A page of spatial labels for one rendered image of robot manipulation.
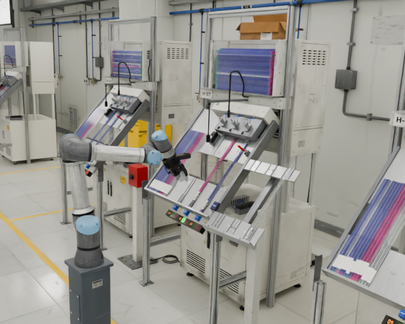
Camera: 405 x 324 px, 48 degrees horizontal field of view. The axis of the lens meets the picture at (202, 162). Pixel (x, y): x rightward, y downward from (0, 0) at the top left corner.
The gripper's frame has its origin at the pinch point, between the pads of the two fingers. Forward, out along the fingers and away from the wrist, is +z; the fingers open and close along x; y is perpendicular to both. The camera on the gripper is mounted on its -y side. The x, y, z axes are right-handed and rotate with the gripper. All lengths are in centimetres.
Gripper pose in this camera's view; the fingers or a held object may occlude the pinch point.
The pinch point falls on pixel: (186, 179)
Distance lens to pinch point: 264.1
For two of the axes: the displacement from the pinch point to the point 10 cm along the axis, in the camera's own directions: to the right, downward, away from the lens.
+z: 3.9, 7.5, 5.3
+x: 6.3, 2.0, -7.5
